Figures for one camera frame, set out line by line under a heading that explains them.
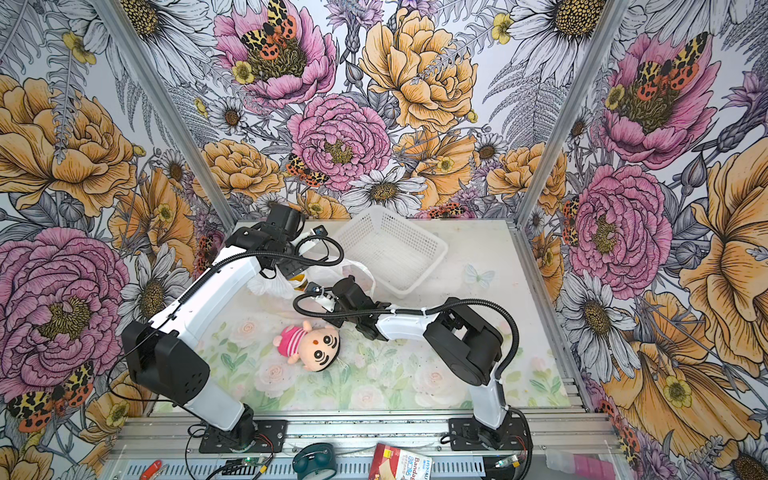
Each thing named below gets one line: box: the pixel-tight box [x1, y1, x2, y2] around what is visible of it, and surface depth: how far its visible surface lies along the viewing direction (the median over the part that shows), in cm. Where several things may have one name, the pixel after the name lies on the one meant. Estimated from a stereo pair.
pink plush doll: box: [273, 320, 341, 372], surface depth 84 cm
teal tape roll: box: [292, 442, 337, 480], surface depth 66 cm
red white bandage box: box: [368, 443, 433, 480], surface depth 69 cm
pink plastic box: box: [544, 450, 616, 480], surface depth 71 cm
